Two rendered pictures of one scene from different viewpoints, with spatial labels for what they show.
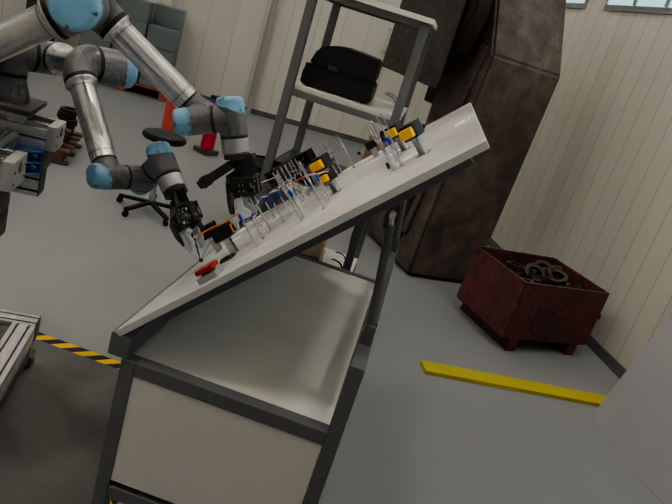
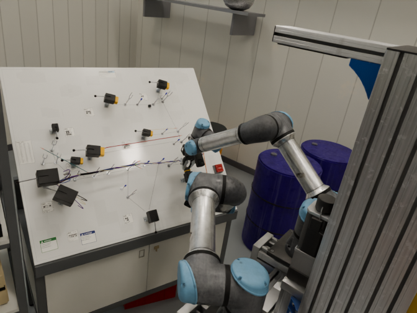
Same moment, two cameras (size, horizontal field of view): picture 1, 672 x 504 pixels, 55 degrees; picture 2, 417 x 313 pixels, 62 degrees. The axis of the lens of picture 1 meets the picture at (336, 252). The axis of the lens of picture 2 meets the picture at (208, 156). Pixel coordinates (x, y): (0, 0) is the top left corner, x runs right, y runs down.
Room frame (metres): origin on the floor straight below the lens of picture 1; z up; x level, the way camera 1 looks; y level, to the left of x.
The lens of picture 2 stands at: (2.86, 1.74, 2.08)
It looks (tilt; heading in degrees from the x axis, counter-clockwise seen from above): 25 degrees down; 229
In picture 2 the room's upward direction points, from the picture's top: 8 degrees clockwise
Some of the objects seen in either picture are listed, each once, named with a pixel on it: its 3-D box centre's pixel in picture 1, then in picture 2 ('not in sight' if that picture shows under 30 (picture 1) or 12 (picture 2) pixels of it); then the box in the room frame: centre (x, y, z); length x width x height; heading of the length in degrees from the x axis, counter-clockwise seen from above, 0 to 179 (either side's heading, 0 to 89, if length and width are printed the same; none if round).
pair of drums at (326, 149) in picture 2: not in sight; (300, 195); (0.21, 0.13, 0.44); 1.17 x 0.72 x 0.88; 14
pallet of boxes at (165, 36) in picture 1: (132, 43); not in sight; (9.30, 3.62, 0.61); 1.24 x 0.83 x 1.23; 104
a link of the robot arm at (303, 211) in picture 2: not in sight; (313, 218); (1.74, 1.15, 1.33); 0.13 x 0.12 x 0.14; 11
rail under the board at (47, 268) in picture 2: (202, 273); (151, 236); (2.04, 0.41, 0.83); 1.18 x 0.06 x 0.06; 176
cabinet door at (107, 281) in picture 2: not in sight; (100, 281); (2.31, 0.37, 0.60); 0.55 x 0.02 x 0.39; 176
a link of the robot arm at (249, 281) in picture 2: (14, 50); (245, 285); (2.23, 1.27, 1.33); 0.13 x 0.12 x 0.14; 143
